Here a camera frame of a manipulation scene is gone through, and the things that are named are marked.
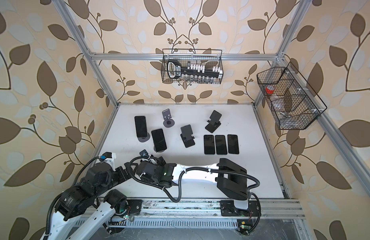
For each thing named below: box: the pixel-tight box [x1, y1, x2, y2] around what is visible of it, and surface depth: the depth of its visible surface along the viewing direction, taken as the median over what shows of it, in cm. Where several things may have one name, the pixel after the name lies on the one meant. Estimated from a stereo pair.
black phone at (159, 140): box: [151, 128, 167, 153], surface depth 91 cm
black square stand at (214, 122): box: [205, 110, 222, 134], surface depth 103 cm
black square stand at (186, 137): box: [180, 124, 196, 148], surface depth 96 cm
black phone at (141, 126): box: [134, 116, 148, 138], surface depth 95 cm
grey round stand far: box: [162, 108, 175, 128], surface depth 110 cm
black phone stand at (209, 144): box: [203, 134, 216, 155], surface depth 100 cm
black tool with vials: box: [167, 59, 223, 81], surface depth 86 cm
